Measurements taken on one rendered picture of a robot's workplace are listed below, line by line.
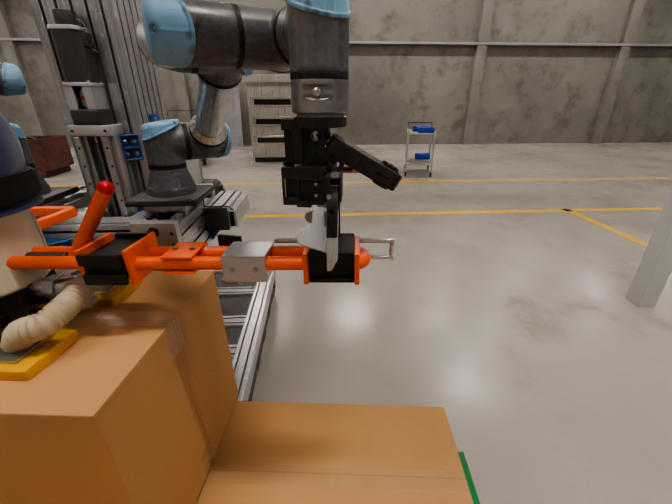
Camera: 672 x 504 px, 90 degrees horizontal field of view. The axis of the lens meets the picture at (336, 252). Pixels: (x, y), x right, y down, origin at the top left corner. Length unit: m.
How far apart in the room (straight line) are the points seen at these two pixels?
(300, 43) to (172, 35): 0.15
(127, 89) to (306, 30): 1.06
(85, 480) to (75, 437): 0.09
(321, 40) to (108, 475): 0.64
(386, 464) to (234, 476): 0.35
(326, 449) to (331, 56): 0.84
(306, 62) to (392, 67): 11.03
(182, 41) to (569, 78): 13.41
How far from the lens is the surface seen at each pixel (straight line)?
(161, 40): 0.50
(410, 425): 1.02
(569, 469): 1.83
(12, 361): 0.69
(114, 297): 0.79
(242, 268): 0.54
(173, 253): 0.59
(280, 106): 8.05
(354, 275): 0.50
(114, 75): 1.46
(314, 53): 0.45
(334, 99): 0.46
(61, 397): 0.62
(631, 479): 1.93
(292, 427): 1.00
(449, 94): 11.95
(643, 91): 15.31
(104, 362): 0.65
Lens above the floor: 1.33
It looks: 24 degrees down
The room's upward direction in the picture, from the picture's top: straight up
